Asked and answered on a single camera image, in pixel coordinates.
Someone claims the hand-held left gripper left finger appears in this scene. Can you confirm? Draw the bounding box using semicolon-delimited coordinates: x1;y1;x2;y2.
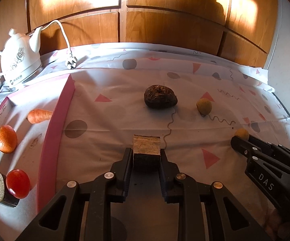
17;148;133;241

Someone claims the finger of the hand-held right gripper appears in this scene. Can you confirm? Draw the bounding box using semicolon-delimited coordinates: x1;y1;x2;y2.
248;135;290;166
231;136;261;161

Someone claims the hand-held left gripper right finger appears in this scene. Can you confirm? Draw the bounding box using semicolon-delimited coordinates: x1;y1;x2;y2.
159;149;271;241

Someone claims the small beige longan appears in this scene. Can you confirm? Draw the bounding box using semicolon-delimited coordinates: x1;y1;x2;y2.
196;98;213;114
235;129;249;141

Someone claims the square dark-skinned cut chunk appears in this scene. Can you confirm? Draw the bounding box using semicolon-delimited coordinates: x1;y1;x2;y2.
133;134;161;173

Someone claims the pink tray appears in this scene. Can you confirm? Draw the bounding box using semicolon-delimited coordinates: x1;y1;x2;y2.
0;74;76;231

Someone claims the orange carrot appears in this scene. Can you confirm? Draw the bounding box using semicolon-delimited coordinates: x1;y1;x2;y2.
27;109;54;124

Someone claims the red tomato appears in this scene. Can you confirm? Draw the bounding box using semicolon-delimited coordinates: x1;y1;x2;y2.
6;169;31;199

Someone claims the orange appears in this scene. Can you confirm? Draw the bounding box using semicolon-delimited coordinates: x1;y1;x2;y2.
0;125;18;154

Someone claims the dark wrinkled avocado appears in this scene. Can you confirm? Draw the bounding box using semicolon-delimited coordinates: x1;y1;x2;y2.
144;85;179;109

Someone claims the patterned white tablecloth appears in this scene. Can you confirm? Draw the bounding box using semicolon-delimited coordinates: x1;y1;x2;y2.
0;43;290;241

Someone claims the wooden cabinet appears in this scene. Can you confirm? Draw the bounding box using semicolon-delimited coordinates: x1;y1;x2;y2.
0;0;278;68

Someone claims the white ceramic electric kettle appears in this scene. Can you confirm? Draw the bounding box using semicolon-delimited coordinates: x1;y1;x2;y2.
0;28;42;89

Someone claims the white power cord with plug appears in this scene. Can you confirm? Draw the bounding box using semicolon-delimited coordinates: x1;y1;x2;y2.
40;19;78;69

